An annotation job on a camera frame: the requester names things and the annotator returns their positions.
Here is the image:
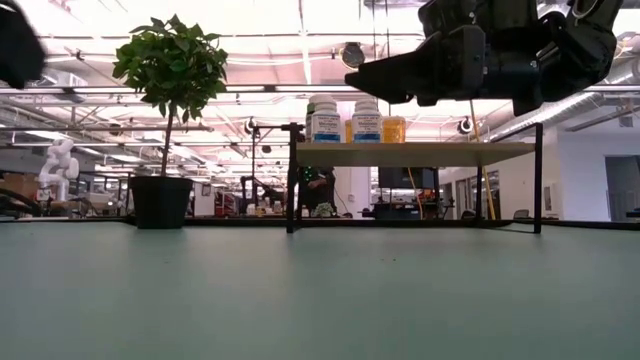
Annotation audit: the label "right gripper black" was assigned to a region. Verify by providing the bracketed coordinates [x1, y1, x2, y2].
[344, 0, 547, 118]

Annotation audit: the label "white melatonin bottle blue label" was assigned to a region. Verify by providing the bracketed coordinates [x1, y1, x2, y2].
[351, 99, 384, 145]
[310, 102, 342, 145]

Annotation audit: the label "wooden shelf black legs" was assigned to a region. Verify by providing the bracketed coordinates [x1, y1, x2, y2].
[285, 122, 545, 235]

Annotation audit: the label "round grey hanging fixture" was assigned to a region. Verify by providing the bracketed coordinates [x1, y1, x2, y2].
[340, 42, 366, 70]

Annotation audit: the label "black monitor screen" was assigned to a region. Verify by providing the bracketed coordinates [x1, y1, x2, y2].
[377, 167, 436, 190]

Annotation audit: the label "person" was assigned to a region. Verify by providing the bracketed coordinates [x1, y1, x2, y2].
[297, 167, 339, 219]

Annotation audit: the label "green table mat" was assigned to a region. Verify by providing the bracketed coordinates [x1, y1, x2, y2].
[0, 219, 640, 360]

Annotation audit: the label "green potted plant black pot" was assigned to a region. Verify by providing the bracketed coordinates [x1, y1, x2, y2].
[112, 13, 230, 230]

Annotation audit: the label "black aluminium table frame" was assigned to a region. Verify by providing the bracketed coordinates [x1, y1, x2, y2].
[0, 214, 640, 229]

